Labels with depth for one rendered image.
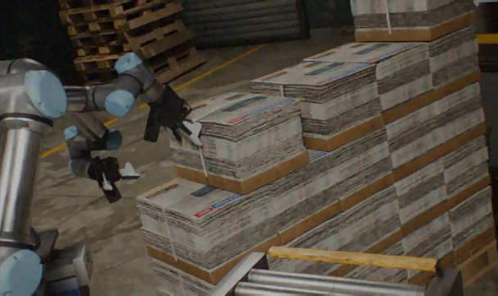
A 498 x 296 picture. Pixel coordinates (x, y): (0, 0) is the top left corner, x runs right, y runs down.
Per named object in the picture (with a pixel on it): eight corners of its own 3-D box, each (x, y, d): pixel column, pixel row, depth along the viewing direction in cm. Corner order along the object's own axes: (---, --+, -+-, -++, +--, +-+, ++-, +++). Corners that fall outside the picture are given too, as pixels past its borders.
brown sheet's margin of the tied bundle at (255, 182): (213, 187, 231) (210, 174, 230) (278, 156, 247) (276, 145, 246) (244, 195, 219) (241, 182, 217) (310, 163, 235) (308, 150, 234)
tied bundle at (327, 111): (258, 141, 271) (246, 83, 264) (312, 117, 288) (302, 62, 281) (329, 154, 242) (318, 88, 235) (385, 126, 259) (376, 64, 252)
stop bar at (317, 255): (274, 252, 186) (273, 244, 186) (441, 265, 164) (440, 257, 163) (268, 257, 184) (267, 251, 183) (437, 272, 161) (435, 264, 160)
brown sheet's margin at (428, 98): (313, 115, 288) (311, 105, 287) (361, 94, 304) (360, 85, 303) (385, 124, 259) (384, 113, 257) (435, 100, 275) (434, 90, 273)
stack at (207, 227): (183, 404, 264) (131, 196, 239) (388, 268, 330) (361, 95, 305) (250, 452, 234) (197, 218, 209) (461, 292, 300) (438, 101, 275)
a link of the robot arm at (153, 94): (145, 95, 212) (131, 94, 218) (154, 106, 214) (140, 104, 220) (160, 77, 214) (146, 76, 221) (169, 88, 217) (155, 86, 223)
